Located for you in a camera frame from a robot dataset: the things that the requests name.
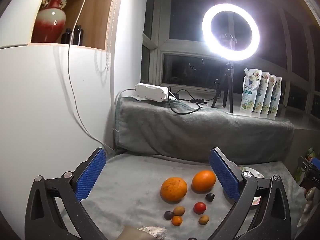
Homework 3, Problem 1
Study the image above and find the red and white vase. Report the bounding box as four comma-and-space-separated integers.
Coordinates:
31, 0, 75, 43

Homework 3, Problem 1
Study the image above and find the window with white frame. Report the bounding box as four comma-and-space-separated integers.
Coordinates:
142, 0, 320, 113

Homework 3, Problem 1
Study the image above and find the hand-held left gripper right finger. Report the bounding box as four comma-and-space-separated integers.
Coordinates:
207, 147, 293, 240

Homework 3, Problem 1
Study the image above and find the dark bottle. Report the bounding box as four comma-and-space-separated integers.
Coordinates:
61, 28, 72, 44
72, 25, 83, 45

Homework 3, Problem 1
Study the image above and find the smooth bright orange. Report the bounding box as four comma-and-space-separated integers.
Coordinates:
192, 170, 217, 193

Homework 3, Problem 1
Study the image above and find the grey fleece bolster cushion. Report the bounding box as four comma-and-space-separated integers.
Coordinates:
115, 96, 295, 165

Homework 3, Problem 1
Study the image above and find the white cabinet with wooden niche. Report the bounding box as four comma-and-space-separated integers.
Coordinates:
0, 0, 145, 230

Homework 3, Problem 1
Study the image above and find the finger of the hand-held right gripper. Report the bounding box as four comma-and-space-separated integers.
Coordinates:
299, 156, 320, 172

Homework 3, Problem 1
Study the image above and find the ring light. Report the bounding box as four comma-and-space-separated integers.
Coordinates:
202, 3, 260, 62

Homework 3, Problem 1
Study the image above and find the white cable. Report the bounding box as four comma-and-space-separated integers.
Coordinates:
67, 0, 115, 153

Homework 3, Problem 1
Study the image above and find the black tripod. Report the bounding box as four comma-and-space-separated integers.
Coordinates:
211, 61, 234, 114

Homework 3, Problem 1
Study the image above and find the white power strip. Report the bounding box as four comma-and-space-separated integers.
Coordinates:
135, 83, 169, 102

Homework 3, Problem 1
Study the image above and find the white bead cord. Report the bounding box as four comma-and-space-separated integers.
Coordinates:
94, 0, 125, 73

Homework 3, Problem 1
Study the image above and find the red tomato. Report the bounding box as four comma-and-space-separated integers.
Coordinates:
193, 202, 207, 215

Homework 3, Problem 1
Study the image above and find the person's left hand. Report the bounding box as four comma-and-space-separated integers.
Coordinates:
119, 226, 140, 240

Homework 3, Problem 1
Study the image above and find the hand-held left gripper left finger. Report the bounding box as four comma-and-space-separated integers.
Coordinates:
24, 147, 108, 240

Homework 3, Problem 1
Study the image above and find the white floral refill pouch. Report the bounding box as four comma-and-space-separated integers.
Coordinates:
261, 74, 277, 118
252, 71, 269, 115
269, 77, 282, 120
240, 68, 262, 113

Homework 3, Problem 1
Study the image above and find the green carton box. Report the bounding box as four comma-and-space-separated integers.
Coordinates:
293, 147, 316, 184

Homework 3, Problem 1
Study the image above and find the large rough-skinned orange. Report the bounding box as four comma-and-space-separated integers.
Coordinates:
160, 177, 188, 202

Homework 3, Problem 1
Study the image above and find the white floral plate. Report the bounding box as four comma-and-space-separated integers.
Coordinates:
237, 166, 265, 208

